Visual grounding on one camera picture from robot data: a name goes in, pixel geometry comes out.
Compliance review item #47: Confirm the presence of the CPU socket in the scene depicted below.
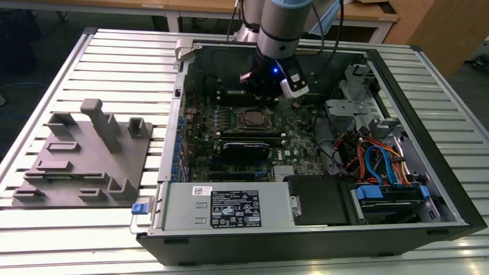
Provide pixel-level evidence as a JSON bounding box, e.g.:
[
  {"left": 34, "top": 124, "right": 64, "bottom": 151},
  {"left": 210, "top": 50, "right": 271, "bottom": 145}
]
[{"left": 235, "top": 106, "right": 282, "bottom": 135}]

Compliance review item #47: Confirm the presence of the grey metal drive cage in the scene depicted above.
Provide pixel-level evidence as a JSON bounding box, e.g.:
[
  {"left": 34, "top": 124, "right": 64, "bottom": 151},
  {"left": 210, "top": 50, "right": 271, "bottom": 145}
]
[{"left": 323, "top": 64, "right": 405, "bottom": 138}]

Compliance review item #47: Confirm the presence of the black drive bay cover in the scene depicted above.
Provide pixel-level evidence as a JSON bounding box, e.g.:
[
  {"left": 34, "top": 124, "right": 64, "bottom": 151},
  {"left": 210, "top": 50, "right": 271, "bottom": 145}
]
[{"left": 283, "top": 174, "right": 362, "bottom": 227}]

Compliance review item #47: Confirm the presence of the black RAM slot bank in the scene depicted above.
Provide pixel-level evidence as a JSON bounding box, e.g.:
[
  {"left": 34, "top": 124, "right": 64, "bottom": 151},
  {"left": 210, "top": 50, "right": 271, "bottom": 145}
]
[
  {"left": 219, "top": 131, "right": 289, "bottom": 146},
  {"left": 217, "top": 89, "right": 279, "bottom": 107}
]

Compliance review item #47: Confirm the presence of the grey case latch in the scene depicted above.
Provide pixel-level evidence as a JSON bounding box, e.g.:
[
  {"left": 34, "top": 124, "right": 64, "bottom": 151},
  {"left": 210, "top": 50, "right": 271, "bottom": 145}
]
[{"left": 173, "top": 39, "right": 196, "bottom": 69}]

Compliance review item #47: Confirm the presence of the blue wire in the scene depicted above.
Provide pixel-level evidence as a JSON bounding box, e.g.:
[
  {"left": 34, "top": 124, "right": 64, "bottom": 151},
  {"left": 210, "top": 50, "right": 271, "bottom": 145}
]
[{"left": 363, "top": 146, "right": 402, "bottom": 188}]

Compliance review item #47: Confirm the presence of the green motherboard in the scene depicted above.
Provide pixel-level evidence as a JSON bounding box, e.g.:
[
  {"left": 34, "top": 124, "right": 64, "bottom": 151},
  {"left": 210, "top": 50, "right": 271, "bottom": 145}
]
[{"left": 181, "top": 93, "right": 339, "bottom": 184}]

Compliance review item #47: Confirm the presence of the silver power supply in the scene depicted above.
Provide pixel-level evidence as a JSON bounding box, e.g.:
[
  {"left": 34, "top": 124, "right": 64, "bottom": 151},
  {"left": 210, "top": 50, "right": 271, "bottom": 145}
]
[{"left": 150, "top": 182, "right": 297, "bottom": 230}]

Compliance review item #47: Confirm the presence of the black camera cable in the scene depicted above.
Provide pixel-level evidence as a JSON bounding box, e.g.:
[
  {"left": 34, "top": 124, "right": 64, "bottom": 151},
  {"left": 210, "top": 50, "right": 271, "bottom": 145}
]
[{"left": 309, "top": 0, "right": 345, "bottom": 80}]

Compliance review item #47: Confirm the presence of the white framed wooden desk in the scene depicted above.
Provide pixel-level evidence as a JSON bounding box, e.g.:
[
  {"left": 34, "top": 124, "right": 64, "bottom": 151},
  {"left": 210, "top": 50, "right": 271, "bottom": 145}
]
[
  {"left": 0, "top": 0, "right": 170, "bottom": 21},
  {"left": 164, "top": 0, "right": 401, "bottom": 44}
]

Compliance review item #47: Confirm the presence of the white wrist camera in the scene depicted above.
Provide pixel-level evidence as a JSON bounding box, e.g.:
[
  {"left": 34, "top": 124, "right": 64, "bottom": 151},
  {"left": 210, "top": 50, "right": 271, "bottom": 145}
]
[{"left": 278, "top": 61, "right": 310, "bottom": 100}]

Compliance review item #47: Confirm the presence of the red wire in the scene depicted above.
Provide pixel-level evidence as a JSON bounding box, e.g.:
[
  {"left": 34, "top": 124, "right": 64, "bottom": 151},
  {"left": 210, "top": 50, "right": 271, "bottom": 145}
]
[{"left": 331, "top": 136, "right": 359, "bottom": 172}]

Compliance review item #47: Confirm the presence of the hard disk in blue carrier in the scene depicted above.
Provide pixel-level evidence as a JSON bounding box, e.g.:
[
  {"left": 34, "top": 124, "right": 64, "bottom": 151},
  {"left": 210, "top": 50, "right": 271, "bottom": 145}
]
[{"left": 353, "top": 183, "right": 431, "bottom": 226}]

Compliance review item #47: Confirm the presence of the silver CPU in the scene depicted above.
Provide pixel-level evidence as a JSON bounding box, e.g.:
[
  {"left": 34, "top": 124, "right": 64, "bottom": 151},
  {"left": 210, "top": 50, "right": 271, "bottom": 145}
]
[{"left": 243, "top": 111, "right": 267, "bottom": 127}]

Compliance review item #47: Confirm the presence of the black PC case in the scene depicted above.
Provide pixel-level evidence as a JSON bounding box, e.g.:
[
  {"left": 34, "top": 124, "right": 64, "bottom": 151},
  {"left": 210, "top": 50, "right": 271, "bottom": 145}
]
[{"left": 134, "top": 39, "right": 487, "bottom": 267}]

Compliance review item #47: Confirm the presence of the orange wire bundle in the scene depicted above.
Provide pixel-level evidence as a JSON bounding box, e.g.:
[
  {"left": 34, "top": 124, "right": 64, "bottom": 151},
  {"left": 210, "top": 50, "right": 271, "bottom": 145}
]
[{"left": 342, "top": 137, "right": 419, "bottom": 187}]

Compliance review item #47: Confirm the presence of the graphics card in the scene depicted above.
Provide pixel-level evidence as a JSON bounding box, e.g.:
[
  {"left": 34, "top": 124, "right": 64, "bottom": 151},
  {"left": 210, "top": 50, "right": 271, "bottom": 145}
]
[{"left": 221, "top": 140, "right": 271, "bottom": 163}]

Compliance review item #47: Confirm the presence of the grey parts rack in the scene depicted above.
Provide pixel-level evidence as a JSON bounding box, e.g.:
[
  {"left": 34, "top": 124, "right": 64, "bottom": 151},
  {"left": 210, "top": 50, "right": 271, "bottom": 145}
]
[{"left": 10, "top": 98, "right": 154, "bottom": 207}]

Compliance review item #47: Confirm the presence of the wooden cabinet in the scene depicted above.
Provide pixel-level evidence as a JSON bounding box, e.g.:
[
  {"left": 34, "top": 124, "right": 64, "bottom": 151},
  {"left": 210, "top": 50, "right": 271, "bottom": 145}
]
[{"left": 385, "top": 0, "right": 489, "bottom": 78}]

